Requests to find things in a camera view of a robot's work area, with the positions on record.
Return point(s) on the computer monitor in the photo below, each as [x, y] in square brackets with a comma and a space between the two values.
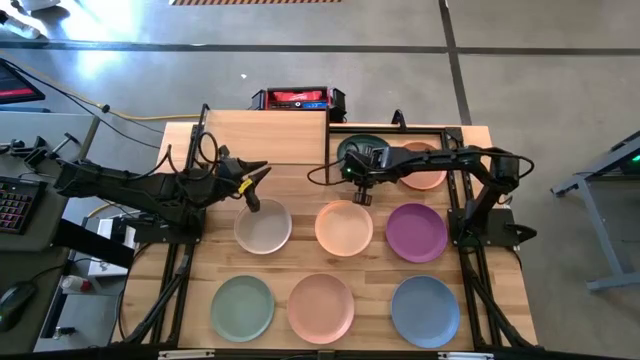
[17, 85]

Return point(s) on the dark green plate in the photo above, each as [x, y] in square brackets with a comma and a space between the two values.
[352, 141]

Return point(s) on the black clamp knob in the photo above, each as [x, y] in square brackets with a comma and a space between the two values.
[398, 119]

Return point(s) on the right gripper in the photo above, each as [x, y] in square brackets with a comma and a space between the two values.
[375, 160]

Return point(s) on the white bottle red cap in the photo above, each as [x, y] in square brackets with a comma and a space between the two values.
[75, 284]

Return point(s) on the grey side table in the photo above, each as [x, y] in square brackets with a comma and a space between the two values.
[600, 230]

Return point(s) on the white power box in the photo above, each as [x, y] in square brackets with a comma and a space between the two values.
[105, 232]

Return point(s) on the pink plate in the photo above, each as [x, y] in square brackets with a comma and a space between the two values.
[320, 309]

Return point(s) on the red and black toolbox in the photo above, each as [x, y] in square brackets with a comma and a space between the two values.
[295, 96]

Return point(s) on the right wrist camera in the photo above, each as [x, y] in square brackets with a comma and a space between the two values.
[351, 162]

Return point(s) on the black slanted panel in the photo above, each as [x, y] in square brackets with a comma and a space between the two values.
[95, 245]

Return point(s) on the blue plate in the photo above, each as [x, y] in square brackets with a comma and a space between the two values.
[425, 312]

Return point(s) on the person's foot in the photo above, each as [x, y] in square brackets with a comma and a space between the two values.
[20, 27]

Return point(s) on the black backlit keyboard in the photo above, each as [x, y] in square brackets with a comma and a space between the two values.
[17, 205]

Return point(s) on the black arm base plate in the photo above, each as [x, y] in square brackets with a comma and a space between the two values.
[495, 222]
[165, 234]

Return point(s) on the light green plate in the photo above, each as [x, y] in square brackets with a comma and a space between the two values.
[242, 309]

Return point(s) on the black desk clamp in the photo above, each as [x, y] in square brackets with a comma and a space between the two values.
[35, 152]

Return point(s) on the orange plate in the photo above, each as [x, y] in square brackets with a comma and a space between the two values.
[425, 180]

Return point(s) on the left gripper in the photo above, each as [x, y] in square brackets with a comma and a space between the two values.
[227, 180]

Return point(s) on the peach plate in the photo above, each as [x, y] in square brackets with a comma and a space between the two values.
[344, 230]

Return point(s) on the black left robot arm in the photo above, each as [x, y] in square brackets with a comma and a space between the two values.
[125, 187]

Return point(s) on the white bracket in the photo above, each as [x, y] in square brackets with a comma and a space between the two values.
[465, 356]
[185, 354]

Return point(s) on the purple plate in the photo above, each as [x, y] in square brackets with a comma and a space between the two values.
[416, 234]

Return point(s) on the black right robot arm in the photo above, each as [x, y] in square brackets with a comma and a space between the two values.
[440, 157]

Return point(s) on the grey desk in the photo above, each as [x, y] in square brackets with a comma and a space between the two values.
[50, 130]

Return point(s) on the black computer mouse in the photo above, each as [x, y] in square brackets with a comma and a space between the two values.
[15, 305]

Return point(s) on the beige plate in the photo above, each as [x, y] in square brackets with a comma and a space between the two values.
[265, 232]

